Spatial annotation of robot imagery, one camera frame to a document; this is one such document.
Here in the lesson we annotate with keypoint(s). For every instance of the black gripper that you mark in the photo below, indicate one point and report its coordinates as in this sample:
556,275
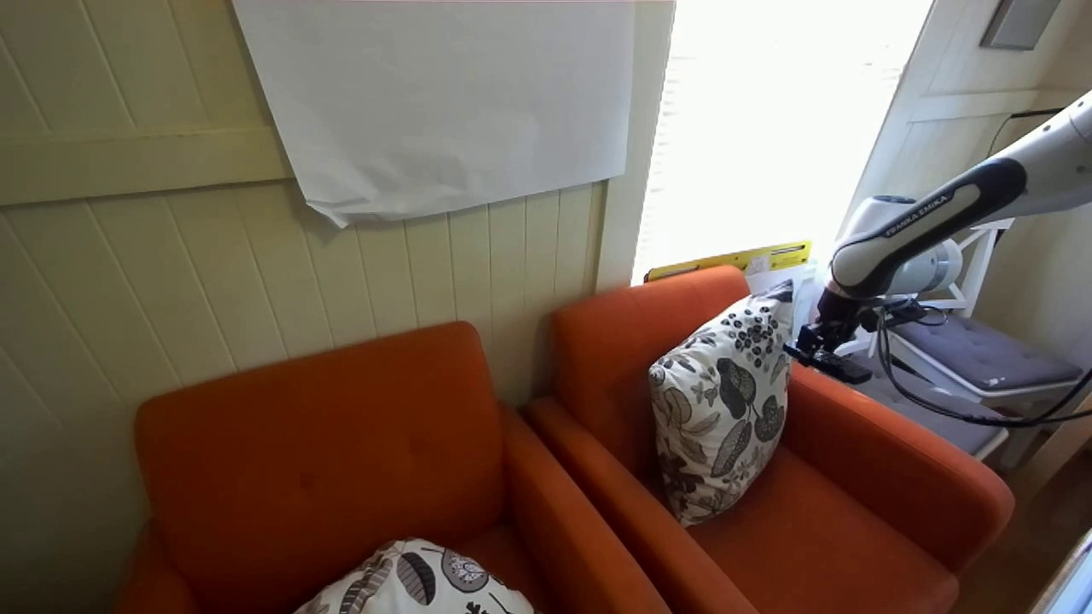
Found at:
837,310

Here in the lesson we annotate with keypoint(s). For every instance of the black remote control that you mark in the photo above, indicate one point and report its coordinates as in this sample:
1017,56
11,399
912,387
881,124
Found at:
844,371

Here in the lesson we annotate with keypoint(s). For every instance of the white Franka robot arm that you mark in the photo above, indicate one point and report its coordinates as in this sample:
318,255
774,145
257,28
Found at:
978,199

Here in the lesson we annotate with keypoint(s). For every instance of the yellow window sill strip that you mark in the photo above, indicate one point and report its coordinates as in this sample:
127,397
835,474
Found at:
737,261

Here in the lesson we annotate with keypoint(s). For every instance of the large floral white pillow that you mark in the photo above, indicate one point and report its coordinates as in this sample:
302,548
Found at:
718,410

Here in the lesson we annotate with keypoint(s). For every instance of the blue grey seat cushion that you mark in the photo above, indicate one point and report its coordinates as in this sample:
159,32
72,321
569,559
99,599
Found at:
978,354

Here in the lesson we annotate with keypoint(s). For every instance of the orange armchair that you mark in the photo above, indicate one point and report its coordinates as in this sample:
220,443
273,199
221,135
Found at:
864,500
318,456

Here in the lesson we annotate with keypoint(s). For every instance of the white plastic chair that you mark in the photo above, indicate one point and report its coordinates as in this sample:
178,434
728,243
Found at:
989,277

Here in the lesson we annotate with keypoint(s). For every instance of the white window blinds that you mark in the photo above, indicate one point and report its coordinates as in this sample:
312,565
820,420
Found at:
771,113

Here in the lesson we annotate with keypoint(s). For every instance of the small floral white pillow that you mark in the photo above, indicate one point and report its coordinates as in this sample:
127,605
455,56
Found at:
414,581

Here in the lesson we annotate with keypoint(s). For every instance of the grey framed wall picture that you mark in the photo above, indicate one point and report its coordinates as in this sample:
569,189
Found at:
1017,20

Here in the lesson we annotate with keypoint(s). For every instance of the white sheet on wall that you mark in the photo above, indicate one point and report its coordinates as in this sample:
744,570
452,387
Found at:
445,103

